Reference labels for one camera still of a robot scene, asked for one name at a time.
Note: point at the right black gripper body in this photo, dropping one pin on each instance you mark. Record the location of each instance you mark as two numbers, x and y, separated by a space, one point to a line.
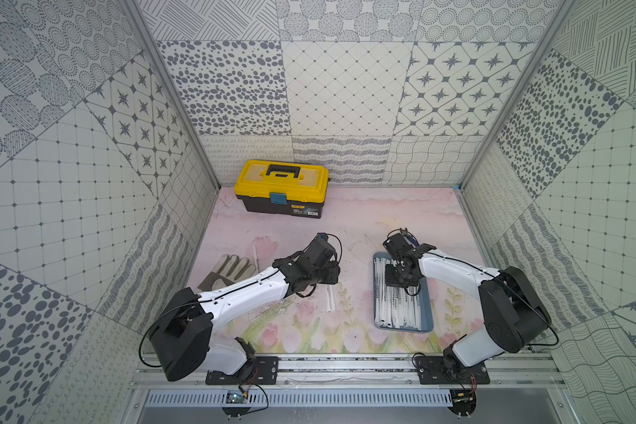
394 276

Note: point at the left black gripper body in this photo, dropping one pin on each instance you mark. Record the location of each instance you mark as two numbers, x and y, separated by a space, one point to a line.
326 271

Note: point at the blue plastic storage tray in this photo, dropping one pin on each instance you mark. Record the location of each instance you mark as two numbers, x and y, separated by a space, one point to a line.
397 308

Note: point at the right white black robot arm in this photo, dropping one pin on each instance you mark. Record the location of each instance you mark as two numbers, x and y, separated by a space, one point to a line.
513 313

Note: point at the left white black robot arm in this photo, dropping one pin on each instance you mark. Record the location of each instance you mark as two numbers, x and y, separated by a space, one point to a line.
182 336

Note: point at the pink floral table mat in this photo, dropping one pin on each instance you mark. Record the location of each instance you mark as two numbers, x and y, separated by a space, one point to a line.
340 318

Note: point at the yellow black toolbox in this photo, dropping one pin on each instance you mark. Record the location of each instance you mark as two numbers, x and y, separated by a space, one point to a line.
278 188

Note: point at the right controller board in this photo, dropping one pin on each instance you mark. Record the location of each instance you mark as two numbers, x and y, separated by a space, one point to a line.
463 403

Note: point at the controller board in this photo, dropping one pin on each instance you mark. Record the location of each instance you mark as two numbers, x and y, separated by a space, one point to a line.
235 398
463 403

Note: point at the left controller board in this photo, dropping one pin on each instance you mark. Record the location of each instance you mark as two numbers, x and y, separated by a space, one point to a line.
235 398

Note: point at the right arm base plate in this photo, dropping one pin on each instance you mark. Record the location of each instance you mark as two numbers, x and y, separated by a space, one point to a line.
439 370

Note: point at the aluminium mounting rail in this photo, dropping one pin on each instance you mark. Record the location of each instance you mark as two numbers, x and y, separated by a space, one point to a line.
378 371

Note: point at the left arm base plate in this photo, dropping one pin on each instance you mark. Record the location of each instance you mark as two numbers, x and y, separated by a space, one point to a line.
260 370

